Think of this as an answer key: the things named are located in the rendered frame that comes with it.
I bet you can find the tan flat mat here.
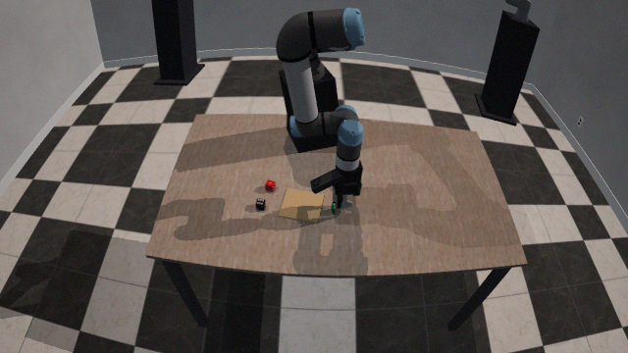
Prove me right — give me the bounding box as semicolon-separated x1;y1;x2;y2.
279;188;325;224

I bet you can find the red die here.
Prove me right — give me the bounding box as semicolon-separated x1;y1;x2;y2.
265;180;276;192

